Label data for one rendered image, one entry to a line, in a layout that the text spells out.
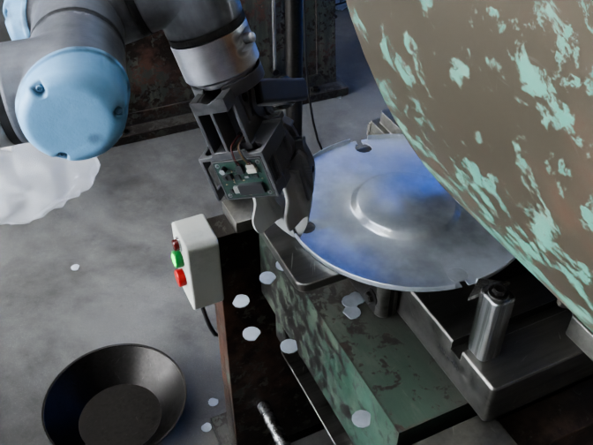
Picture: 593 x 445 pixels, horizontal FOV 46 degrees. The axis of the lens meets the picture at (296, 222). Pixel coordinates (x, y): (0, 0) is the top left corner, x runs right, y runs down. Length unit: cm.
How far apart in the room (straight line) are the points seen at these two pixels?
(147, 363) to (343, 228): 92
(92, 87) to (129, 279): 143
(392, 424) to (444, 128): 56
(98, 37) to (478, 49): 38
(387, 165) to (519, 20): 72
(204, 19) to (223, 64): 4
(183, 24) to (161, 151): 173
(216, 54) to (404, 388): 43
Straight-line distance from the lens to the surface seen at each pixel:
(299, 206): 75
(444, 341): 82
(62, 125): 51
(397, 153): 93
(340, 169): 90
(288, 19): 168
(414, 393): 83
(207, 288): 109
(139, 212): 211
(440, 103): 27
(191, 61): 65
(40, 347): 180
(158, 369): 163
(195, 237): 104
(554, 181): 22
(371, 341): 87
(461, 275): 77
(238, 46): 65
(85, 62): 51
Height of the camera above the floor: 131
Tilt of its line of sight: 40 degrees down
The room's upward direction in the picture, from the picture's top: straight up
